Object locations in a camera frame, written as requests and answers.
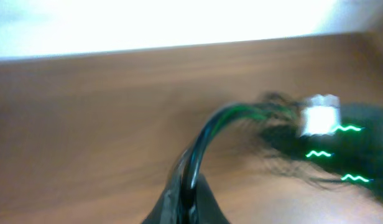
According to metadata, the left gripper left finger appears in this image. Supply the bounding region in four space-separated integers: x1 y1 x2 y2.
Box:
142 149 192 224

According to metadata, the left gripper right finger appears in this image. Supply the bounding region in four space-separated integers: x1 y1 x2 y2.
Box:
196 174 230 224

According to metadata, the black cable silver plug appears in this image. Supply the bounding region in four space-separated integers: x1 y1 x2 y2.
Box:
180 103 297 223

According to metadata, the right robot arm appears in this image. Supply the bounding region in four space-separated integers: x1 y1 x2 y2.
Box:
259 92 383 204

